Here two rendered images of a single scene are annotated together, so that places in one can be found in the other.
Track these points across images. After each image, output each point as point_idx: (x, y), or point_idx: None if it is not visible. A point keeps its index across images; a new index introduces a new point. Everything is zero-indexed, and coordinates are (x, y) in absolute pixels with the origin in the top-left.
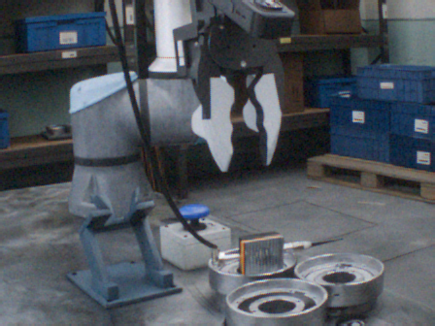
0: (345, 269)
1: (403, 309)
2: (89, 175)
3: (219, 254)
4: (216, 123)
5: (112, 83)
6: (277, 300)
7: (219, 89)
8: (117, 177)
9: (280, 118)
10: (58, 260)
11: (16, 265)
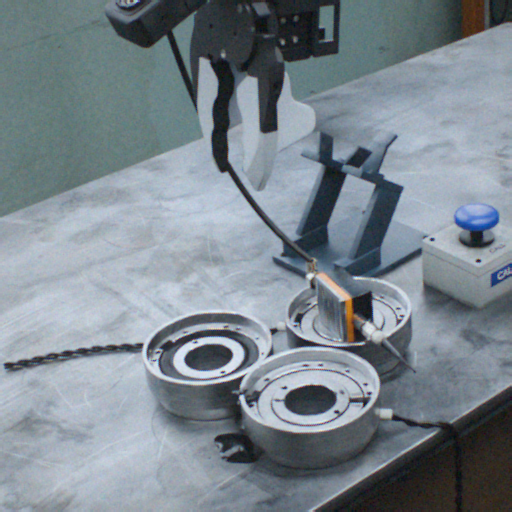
0: (344, 402)
1: (270, 499)
2: None
3: (311, 272)
4: (200, 112)
5: None
6: (233, 355)
7: (206, 75)
8: None
9: (259, 142)
10: (424, 192)
11: (389, 173)
